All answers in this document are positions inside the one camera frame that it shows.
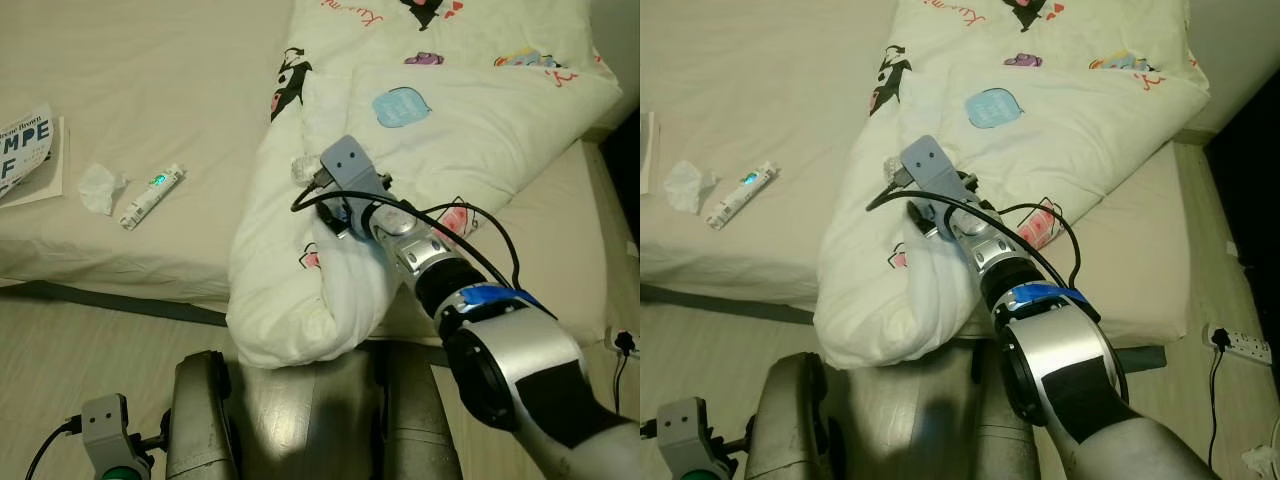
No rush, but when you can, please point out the black power cord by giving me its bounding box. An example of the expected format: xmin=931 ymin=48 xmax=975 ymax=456
xmin=1208 ymin=328 xmax=1238 ymax=441
xmin=610 ymin=333 xmax=641 ymax=416

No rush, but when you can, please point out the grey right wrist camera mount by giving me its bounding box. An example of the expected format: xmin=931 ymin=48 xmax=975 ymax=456
xmin=900 ymin=135 xmax=976 ymax=216
xmin=320 ymin=135 xmax=393 ymax=216

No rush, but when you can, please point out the beige mattress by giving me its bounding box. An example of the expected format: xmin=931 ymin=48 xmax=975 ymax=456
xmin=640 ymin=0 xmax=1226 ymax=351
xmin=0 ymin=0 xmax=641 ymax=346

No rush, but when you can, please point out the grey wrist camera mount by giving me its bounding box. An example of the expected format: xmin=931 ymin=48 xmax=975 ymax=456
xmin=900 ymin=135 xmax=976 ymax=216
xmin=655 ymin=397 xmax=731 ymax=480
xmin=80 ymin=393 xmax=151 ymax=480
xmin=320 ymin=135 xmax=393 ymax=216

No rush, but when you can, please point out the white printed tube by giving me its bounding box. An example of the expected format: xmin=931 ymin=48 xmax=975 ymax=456
xmin=120 ymin=163 xmax=187 ymax=231
xmin=705 ymin=160 xmax=781 ymax=231

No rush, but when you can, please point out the white power strip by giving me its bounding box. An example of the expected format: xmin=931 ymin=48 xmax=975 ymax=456
xmin=603 ymin=328 xmax=641 ymax=363
xmin=1203 ymin=322 xmax=1274 ymax=367

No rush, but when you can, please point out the white tissue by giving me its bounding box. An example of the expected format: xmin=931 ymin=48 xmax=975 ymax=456
xmin=663 ymin=160 xmax=716 ymax=214
xmin=78 ymin=163 xmax=128 ymax=216

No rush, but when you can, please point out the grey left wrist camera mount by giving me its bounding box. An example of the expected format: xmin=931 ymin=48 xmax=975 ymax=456
xmin=655 ymin=397 xmax=731 ymax=480
xmin=80 ymin=393 xmax=151 ymax=480

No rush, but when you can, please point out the white book with blue letters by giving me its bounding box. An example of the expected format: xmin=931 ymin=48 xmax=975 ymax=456
xmin=0 ymin=103 xmax=66 ymax=208
xmin=640 ymin=112 xmax=659 ymax=196

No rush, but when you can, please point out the white cartoon print blanket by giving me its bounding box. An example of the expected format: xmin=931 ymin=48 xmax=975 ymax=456
xmin=812 ymin=0 xmax=1211 ymax=369
xmin=226 ymin=0 xmax=623 ymax=369

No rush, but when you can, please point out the white paper scrap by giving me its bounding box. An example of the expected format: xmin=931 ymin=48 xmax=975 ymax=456
xmin=1243 ymin=443 xmax=1280 ymax=479

